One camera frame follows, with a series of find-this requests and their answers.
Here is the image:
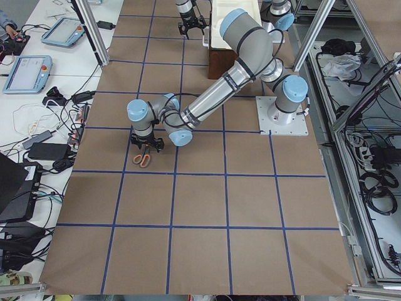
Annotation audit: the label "crumpled white cloth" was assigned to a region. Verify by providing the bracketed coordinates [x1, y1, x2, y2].
[323, 54, 361, 81]

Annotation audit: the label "dark brown wooden cabinet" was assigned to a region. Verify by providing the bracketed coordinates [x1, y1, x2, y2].
[207, 48, 238, 80]

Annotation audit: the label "aluminium frame post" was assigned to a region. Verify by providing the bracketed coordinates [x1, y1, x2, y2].
[71, 0, 110, 68]

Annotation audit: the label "white plastic tray box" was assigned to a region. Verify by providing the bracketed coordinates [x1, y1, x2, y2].
[210, 0, 262, 50]

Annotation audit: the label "brown paper table cover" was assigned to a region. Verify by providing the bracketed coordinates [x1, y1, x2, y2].
[41, 1, 355, 295]

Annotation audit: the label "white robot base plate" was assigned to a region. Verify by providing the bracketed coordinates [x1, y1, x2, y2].
[256, 96, 308, 136]

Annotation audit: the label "black power adapter brick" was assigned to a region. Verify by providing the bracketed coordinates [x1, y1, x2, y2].
[28, 143, 71, 161]

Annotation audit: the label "person's hand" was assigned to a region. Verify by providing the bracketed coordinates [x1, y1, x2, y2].
[5, 25, 18, 39]

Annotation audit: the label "blue teach pendant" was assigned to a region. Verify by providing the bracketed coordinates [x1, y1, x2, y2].
[3, 55, 53, 94]
[41, 17, 85, 48]

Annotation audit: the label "small black power adapter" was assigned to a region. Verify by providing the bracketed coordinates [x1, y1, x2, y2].
[96, 21, 115, 30]

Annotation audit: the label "lower blue teach pendant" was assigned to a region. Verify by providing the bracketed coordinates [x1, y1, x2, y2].
[3, 55, 53, 94]

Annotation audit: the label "upper blue teach pendant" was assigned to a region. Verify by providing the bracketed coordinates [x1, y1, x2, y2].
[41, 17, 85, 48]

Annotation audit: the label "orange handled scissors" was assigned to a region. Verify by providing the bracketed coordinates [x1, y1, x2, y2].
[132, 145, 150, 168]

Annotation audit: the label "black laptop computer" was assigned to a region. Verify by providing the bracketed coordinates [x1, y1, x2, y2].
[1, 154, 42, 223]

